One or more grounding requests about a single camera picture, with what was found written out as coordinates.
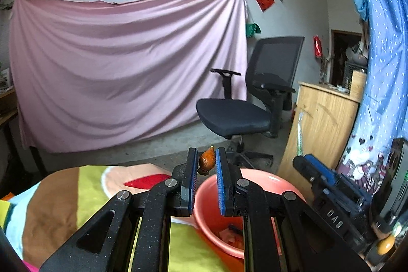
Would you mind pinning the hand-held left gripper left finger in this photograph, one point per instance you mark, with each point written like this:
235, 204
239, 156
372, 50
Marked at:
190, 182

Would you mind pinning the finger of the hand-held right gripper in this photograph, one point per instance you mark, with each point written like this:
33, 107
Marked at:
314, 170

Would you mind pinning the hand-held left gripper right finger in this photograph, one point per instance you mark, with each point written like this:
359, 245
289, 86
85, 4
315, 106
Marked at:
220, 182

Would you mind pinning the red plastic basin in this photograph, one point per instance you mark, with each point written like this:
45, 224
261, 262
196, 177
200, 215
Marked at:
264, 179

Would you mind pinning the green white plastic strip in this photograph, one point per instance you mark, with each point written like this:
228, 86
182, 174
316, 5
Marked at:
300, 135

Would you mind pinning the wooden cabinet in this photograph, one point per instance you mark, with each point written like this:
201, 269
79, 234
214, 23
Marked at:
322, 119

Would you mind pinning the orange yellow ball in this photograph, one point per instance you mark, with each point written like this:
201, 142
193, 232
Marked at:
386, 245

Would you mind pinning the pale paper scraps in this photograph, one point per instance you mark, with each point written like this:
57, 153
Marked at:
231, 238

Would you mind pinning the black office chair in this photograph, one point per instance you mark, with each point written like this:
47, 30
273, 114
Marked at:
232, 116

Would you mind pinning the dark slatted box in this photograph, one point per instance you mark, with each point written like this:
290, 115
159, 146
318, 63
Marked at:
352, 76

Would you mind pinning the dark wooden doorway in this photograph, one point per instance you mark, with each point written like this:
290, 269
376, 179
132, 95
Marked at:
339, 52

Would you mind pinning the red hanging ornament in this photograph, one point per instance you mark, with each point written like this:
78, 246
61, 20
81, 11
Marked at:
317, 46

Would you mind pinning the grey round object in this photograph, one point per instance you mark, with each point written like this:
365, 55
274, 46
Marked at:
357, 53

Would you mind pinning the pink cloth sheet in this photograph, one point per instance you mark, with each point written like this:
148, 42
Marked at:
127, 68

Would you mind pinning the blue dotted cloth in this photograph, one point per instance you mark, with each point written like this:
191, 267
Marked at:
382, 52

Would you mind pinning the colourful printed tablecloth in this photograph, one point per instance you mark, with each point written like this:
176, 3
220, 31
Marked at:
47, 211

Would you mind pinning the green hanging ornament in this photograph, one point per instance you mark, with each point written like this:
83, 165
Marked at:
252, 29

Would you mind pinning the wooden desk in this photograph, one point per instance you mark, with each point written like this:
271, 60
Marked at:
6, 106

